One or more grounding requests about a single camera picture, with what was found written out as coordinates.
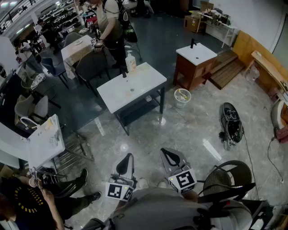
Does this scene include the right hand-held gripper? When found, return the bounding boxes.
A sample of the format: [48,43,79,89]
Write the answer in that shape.
[160,148,198,194]

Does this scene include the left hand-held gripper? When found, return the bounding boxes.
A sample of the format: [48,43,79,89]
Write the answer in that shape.
[105,153,138,202]

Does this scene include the person's right forearm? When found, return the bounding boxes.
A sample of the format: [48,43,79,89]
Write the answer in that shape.
[183,190,200,203]

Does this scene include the person's left forearm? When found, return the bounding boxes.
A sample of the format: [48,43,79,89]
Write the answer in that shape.
[117,199,132,212]

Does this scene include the clear pump soap bottle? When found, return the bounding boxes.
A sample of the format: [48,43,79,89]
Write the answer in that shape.
[125,53,137,73]

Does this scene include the person's grey clothing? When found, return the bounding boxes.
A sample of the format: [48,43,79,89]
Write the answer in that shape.
[83,187,252,230]

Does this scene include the black wicker chair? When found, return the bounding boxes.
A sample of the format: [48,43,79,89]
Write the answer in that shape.
[202,160,252,198]

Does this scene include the metal rack sink stand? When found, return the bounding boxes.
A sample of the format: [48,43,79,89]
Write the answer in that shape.
[53,132,95,173]

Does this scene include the white mesh waste bin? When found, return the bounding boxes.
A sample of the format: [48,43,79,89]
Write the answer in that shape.
[174,88,192,109]

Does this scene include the black metal sink stand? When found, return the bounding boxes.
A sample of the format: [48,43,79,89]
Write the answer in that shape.
[113,86,166,137]

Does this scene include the black chest-mounted device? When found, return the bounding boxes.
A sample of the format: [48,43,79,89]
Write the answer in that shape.
[193,182,257,227]

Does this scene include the white ceramic sink basin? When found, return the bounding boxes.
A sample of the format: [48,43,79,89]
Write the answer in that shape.
[27,114,66,169]
[96,62,167,114]

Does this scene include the wooden vanity cabinet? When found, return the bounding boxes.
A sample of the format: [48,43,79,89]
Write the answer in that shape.
[172,53,218,92]

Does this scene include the grey upholstered armchair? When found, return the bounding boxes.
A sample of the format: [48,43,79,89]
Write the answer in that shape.
[14,94,49,126]

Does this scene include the wooden steps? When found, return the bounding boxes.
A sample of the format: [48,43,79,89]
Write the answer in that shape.
[208,49,245,90]

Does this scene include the dark grey dining chair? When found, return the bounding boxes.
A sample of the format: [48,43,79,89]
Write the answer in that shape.
[75,49,111,97]

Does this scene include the red bag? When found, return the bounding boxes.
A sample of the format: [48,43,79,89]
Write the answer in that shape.
[275,127,288,143]

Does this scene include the white tub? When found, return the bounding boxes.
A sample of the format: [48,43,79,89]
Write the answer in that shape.
[271,100,288,131]

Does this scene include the blue chair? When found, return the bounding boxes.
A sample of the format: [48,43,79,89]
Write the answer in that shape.
[41,57,69,89]

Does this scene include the light wooden bench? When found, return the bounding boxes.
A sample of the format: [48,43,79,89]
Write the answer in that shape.
[231,30,288,95]

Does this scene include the cardboard box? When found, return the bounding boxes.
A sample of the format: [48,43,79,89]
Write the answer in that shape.
[184,14,201,33]

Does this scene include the grey shell chair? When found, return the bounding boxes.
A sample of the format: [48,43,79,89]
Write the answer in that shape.
[63,32,83,48]

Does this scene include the equipment shelves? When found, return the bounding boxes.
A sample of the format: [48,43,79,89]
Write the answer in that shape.
[40,0,81,30]

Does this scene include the black floor cable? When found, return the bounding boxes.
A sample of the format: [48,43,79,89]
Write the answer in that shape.
[267,137,284,183]
[243,132,261,200]

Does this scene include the gold wire chair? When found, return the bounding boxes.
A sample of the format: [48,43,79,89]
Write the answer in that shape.
[21,73,57,99]

